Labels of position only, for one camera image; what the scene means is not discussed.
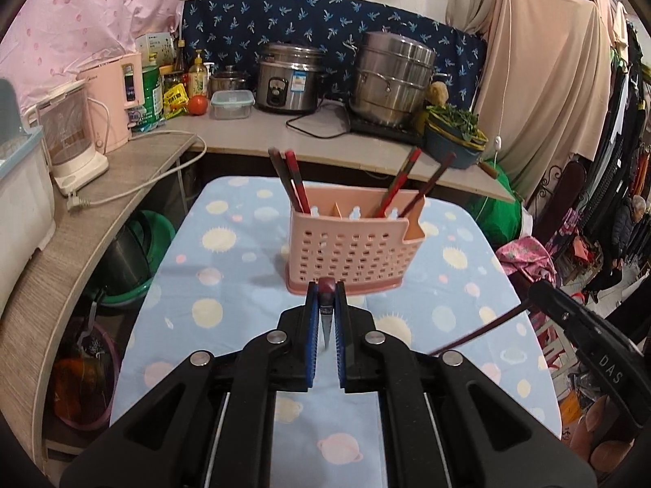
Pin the steel steamer pot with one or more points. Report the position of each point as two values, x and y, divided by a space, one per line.
391 81

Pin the pink floral cloth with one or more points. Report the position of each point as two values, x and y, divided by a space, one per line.
526 259

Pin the green plastic bag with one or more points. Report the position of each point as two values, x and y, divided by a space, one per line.
503 208

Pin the person's right hand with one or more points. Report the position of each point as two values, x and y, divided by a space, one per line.
605 437

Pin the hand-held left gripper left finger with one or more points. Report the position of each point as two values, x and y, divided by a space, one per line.
313 345

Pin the small lidded steel pot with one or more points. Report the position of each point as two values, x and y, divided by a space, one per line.
229 81

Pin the pink electric kettle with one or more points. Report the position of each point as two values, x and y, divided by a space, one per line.
109 106

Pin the yellow snack packet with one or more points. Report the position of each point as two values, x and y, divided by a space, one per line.
175 99

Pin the brown potato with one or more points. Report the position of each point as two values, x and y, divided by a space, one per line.
437 94

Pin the green can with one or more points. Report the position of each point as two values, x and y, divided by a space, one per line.
150 96

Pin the white glass kettle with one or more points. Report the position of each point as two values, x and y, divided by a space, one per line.
71 132

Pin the clear food container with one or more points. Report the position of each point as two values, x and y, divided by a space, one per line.
231 106

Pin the dark brown chopstick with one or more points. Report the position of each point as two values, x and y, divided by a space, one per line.
478 333
285 183
432 178

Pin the red chopstick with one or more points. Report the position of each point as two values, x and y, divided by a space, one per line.
297 183
402 178

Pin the pink plastic basin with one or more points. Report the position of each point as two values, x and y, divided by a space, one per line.
76 417

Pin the blue plastic basin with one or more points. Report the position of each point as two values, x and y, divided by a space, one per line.
447 152

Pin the pink dotted sheet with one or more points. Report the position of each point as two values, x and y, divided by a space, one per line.
76 10

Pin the white storage box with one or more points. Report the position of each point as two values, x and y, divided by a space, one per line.
25 203

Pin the wooden counter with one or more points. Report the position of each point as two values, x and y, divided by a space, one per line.
315 147

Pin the soap pump bottle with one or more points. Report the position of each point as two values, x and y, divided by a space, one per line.
197 79

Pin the dark sauce bottle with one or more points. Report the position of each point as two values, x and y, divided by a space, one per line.
180 61

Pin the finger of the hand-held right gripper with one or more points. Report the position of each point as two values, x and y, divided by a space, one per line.
600 356

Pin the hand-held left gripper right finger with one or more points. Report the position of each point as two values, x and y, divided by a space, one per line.
342 345

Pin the maroon-tipped chopstick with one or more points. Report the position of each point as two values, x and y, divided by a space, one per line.
327 292

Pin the navy leaf-print cloth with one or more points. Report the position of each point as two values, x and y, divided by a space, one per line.
305 15

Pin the yellow plastic basin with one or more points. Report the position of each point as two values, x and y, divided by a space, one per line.
479 142

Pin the steel bucket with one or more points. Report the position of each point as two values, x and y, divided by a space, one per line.
127 259

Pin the steel rice cooker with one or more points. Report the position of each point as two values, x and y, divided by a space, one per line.
287 81

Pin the blue planet-print tablecloth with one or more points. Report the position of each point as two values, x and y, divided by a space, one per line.
229 274

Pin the hanging dark clothes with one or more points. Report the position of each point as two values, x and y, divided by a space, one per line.
625 112

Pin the white carton box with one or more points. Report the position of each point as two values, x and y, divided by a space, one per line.
155 48

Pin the green plastic basin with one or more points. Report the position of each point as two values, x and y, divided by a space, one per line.
152 223

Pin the white pump bottle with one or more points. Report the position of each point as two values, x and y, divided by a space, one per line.
209 79

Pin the green leafy vegetables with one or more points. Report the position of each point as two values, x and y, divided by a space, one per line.
455 119

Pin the beige curtain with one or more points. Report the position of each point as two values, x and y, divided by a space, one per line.
539 86

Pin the pink perforated utensil holder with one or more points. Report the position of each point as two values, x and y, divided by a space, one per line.
351 254

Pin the red tomato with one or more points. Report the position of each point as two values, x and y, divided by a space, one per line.
198 105

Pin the black induction cooker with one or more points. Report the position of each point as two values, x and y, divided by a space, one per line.
376 129

